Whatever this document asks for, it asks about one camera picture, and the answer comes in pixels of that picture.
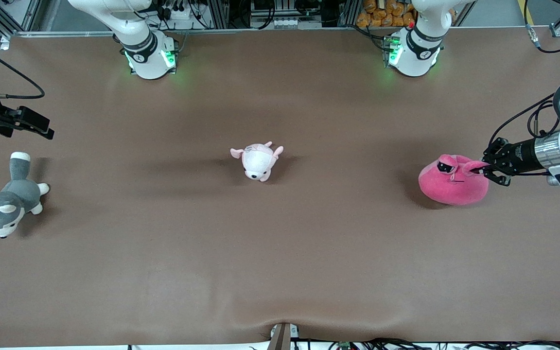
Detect round pink plush toy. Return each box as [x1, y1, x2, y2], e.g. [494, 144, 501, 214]
[418, 154, 490, 206]

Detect brown camera mount post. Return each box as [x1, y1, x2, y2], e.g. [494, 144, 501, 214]
[266, 322, 301, 350]

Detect silver table edge rail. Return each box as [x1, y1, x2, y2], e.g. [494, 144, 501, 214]
[10, 25, 553, 37]

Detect white pink dog plush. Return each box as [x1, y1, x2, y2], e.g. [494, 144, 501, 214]
[230, 141, 284, 182]

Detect white power strip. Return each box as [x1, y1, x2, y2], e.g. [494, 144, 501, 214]
[156, 0, 198, 22]

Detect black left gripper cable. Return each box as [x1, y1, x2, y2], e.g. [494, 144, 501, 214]
[488, 93, 558, 149]
[527, 101, 560, 139]

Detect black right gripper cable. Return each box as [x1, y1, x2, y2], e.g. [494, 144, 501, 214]
[0, 35, 46, 100]

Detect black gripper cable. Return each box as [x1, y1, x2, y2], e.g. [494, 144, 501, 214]
[527, 101, 560, 139]
[488, 93, 558, 149]
[0, 35, 46, 100]

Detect black cable with metal connector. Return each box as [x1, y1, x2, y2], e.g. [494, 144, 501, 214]
[523, 0, 560, 54]

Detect black cable bundle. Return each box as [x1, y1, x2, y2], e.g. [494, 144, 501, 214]
[304, 337, 560, 350]

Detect brown table mat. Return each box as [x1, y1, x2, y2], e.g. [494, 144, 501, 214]
[0, 27, 560, 347]

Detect orange packaged goods pile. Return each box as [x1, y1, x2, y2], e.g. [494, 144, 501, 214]
[356, 0, 455, 28]

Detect grey white husky plush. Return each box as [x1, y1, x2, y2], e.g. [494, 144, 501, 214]
[0, 152, 50, 238]

